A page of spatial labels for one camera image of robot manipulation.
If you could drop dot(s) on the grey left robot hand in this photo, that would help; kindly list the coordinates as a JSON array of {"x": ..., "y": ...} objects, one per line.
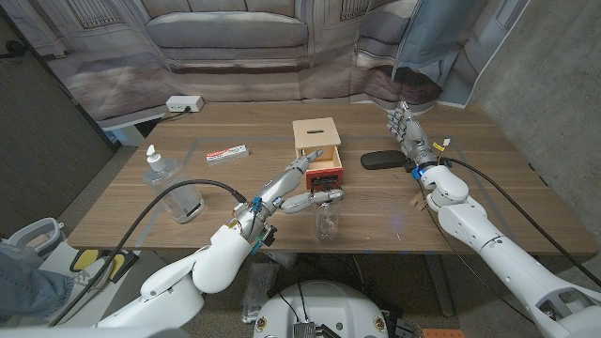
[{"x": 277, "y": 188}]

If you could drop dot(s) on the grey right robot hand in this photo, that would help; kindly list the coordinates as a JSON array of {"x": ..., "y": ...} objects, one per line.
[{"x": 415, "y": 138}]

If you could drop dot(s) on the small clear black-pump dispenser bottle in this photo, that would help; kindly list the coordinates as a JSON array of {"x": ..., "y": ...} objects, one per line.
[{"x": 327, "y": 223}]

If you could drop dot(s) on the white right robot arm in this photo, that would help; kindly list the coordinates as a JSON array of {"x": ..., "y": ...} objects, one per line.
[{"x": 502, "y": 249}]

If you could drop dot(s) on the black glasses case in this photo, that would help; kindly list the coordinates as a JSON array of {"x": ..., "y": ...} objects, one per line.
[{"x": 382, "y": 159}]

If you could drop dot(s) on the light wooden drawer box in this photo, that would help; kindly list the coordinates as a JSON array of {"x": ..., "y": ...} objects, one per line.
[{"x": 315, "y": 131}]

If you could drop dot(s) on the large clear white-pump dispenser bottle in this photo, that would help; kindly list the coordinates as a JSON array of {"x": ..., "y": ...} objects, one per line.
[{"x": 176, "y": 197}]

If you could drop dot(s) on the white red toothpaste box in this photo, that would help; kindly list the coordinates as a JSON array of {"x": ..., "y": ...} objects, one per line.
[{"x": 227, "y": 154}]

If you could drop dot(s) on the small wooden block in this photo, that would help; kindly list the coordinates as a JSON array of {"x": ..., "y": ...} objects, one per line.
[{"x": 418, "y": 202}]

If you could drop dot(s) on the black round floor object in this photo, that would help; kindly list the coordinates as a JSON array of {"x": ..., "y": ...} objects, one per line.
[{"x": 227, "y": 263}]

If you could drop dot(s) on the clear plastic bag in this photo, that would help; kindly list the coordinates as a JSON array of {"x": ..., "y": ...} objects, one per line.
[{"x": 258, "y": 291}]

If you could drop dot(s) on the grey metal table leg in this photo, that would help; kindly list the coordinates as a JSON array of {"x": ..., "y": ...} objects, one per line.
[
  {"x": 441, "y": 291},
  {"x": 202, "y": 281}
]

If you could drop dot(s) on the white power strip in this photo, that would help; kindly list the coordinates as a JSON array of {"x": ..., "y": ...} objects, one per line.
[{"x": 184, "y": 103}]

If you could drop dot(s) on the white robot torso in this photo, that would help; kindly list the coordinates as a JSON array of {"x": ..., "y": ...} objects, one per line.
[{"x": 324, "y": 305}]

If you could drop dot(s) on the white low shelf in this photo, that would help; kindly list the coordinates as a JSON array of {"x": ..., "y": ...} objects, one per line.
[{"x": 124, "y": 124}]

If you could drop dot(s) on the printed living room backdrop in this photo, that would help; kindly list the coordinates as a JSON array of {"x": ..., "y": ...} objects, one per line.
[{"x": 225, "y": 28}]

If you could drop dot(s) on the orange box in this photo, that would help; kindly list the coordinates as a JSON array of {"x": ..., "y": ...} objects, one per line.
[{"x": 443, "y": 334}]

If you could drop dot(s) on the yellow black floor object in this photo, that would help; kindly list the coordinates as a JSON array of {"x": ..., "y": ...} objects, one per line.
[{"x": 87, "y": 259}]

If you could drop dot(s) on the grey white plastic bin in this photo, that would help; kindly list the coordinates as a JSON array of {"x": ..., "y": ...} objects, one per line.
[{"x": 33, "y": 232}]

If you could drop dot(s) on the person leg in blue jeans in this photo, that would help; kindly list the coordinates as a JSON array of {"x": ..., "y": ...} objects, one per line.
[{"x": 28, "y": 291}]

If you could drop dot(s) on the black wall hook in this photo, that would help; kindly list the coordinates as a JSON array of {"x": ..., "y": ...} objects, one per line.
[{"x": 14, "y": 48}]

